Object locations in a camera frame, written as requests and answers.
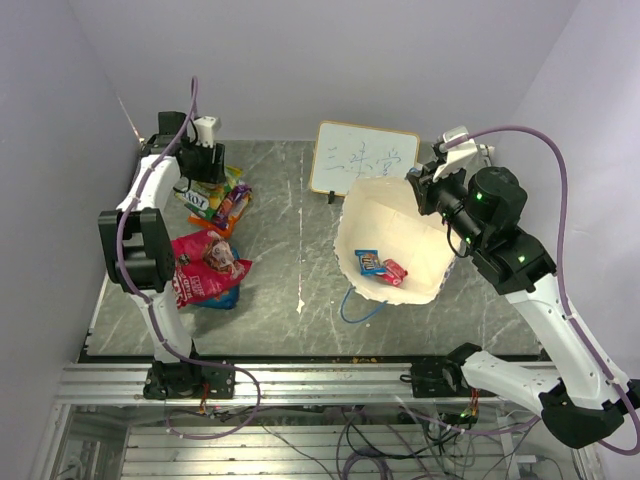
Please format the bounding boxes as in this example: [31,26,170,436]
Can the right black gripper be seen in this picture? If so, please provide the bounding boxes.
[408,156,486,250]

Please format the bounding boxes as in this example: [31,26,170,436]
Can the yellow green snack packet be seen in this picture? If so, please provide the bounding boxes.
[174,166,244,220]

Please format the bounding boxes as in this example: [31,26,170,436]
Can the blue checkered paper bag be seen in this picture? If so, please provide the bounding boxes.
[334,177,460,324]

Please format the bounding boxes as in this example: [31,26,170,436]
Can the orange snack packet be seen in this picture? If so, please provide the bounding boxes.
[187,198,250,239]

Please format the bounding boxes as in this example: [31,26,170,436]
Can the small red candy packet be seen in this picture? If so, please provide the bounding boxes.
[380,259,408,287]

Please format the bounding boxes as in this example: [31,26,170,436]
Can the brown m&m packet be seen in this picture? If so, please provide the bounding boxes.
[354,249,386,276]

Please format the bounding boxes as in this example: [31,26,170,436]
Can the red snack packet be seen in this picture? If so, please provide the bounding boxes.
[171,230,253,308]

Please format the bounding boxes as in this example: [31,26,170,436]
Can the blue candy packet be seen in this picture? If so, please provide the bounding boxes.
[196,285,240,310]

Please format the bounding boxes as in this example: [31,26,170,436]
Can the purple snack packet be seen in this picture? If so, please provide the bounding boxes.
[211,184,252,227]

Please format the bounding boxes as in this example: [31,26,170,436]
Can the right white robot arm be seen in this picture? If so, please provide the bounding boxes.
[406,167,639,449]

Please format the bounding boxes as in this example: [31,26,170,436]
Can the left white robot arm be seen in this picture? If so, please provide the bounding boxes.
[98,111,235,400]

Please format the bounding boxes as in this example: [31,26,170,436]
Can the small whiteboard on stand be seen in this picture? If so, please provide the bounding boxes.
[309,121,420,197]

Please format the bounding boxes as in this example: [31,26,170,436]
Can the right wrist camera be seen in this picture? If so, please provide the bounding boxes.
[432,126,495,183]

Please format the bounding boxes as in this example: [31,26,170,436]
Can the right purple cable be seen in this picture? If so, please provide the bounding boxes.
[399,124,640,455]

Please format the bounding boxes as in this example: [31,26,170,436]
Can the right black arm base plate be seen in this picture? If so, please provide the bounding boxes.
[399,363,471,399]

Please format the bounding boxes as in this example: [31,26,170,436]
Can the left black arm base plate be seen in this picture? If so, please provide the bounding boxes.
[142,361,235,400]

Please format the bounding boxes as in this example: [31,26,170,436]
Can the loose cables under frame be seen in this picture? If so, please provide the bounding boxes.
[164,399,551,480]

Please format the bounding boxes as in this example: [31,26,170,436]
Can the aluminium mounting rail frame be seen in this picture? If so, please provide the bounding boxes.
[33,354,604,479]

